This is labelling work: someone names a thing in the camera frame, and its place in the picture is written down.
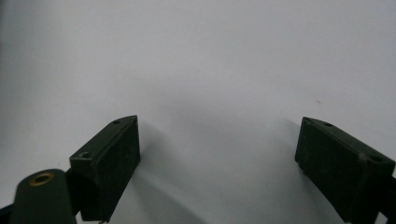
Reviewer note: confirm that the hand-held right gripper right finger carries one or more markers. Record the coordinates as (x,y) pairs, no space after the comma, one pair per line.
(339,168)

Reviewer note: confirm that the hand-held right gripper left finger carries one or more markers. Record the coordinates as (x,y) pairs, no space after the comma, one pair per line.
(106,168)

